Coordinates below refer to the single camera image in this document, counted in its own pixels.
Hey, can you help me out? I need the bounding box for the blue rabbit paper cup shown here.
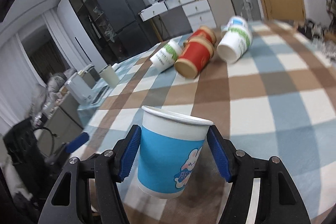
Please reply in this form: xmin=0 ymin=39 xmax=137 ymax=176
xmin=137 ymin=106 xmax=214 ymax=199

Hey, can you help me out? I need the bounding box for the left green white paper cup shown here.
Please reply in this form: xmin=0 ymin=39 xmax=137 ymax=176
xmin=150 ymin=39 xmax=183 ymax=73

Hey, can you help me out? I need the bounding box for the green white paper cup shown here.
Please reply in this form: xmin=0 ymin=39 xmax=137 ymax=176
xmin=217 ymin=25 xmax=252 ymax=64
xmin=150 ymin=39 xmax=183 ymax=73

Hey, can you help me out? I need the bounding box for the front red paper cup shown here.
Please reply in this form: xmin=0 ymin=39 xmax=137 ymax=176
xmin=174 ymin=36 xmax=214 ymax=79

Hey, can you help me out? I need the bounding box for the red paper cup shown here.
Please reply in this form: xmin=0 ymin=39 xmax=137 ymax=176
xmin=183 ymin=26 xmax=217 ymax=46
xmin=174 ymin=36 xmax=214 ymax=79

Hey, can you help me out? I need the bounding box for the right green white paper cup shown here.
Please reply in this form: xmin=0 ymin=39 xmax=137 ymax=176
xmin=217 ymin=25 xmax=252 ymax=64

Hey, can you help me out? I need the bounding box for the rear red paper cup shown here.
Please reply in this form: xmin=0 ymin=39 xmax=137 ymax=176
xmin=183 ymin=26 xmax=217 ymax=46

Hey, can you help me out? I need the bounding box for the rear blue white paper cup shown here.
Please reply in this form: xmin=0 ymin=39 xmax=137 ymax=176
xmin=221 ymin=16 xmax=249 ymax=31

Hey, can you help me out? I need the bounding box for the smartphone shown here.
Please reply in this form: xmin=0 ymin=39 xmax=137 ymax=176
xmin=91 ymin=85 xmax=109 ymax=105

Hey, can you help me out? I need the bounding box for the white appliance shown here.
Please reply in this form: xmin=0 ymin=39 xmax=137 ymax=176
xmin=65 ymin=72 xmax=93 ymax=105

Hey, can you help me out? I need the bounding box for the beige tumbler mug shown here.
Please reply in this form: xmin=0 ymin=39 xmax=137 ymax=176
xmin=99 ymin=65 xmax=120 ymax=89

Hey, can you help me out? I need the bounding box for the checkered tablecloth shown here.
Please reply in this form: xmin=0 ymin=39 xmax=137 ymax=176
xmin=76 ymin=22 xmax=335 ymax=223

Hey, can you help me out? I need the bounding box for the dark glass cabinet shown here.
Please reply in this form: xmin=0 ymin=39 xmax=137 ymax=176
xmin=68 ymin=0 xmax=118 ymax=65

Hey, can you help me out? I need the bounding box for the black refrigerator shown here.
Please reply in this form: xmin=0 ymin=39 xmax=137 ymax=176
xmin=97 ymin=0 xmax=159 ymax=62

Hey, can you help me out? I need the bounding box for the white drawer desk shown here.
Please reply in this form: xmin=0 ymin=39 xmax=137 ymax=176
xmin=139 ymin=0 xmax=217 ymax=40

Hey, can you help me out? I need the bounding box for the beige suitcase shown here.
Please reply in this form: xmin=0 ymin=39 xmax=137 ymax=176
xmin=207 ymin=0 xmax=236 ymax=28

